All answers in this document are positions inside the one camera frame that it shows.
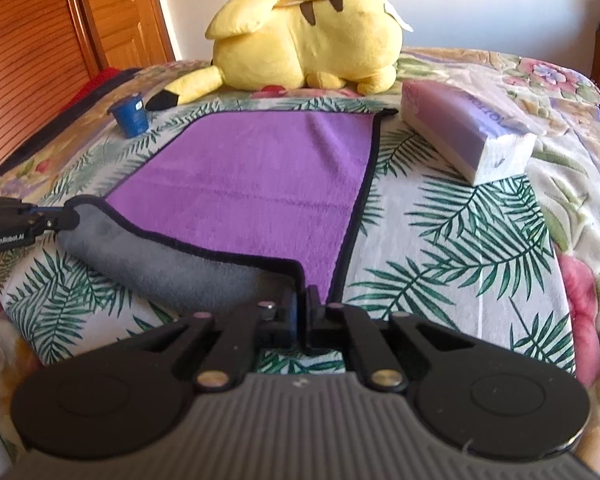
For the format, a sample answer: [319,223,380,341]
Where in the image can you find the floral palm leaf bedspread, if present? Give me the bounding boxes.
[0,48,600,475]

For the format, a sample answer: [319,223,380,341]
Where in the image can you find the dark navy blanket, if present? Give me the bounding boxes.
[0,67,140,177]

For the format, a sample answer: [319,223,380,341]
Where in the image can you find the yellow Pikachu plush toy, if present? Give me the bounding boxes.
[146,0,411,110]

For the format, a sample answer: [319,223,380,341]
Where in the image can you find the purple and grey towel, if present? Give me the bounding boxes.
[58,110,385,314]

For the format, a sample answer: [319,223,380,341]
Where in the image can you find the red blanket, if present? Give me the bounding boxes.
[60,67,126,113]

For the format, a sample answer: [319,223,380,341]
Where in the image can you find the blue plastic cup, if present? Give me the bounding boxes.
[107,93,149,139]

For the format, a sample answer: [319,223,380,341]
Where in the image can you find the wooden louvered wardrobe door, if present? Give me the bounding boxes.
[0,0,97,166]

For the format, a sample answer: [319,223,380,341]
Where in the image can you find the pink tissue pack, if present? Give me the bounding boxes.
[400,78,546,186]

